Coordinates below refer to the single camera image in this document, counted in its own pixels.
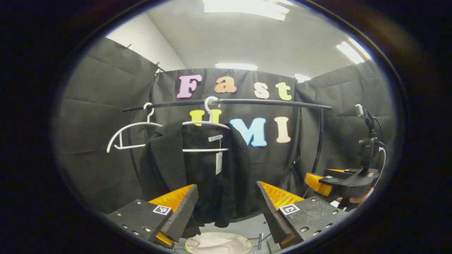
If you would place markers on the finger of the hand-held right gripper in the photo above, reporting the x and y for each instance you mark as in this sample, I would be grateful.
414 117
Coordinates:
339 172
319 184

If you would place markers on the black jacket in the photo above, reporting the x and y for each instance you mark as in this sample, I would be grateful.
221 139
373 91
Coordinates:
212 187

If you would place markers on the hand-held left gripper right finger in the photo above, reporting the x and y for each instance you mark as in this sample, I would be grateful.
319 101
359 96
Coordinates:
273 215

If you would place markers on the ceiling light panel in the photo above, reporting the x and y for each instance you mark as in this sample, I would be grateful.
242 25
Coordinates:
247 8
236 66
351 52
302 77

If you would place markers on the black metal clothes rack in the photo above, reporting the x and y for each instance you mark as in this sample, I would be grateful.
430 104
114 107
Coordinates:
268 102

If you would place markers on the white clothes hanger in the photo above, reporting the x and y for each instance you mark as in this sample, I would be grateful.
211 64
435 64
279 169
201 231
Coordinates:
136 124
204 150

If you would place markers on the white mesh laundry hamper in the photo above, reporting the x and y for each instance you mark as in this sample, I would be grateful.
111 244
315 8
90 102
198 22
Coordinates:
219 243

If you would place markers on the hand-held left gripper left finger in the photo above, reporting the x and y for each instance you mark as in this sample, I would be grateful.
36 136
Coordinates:
182 211

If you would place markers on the black backdrop cloth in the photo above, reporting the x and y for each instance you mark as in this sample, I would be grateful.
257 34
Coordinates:
106 106

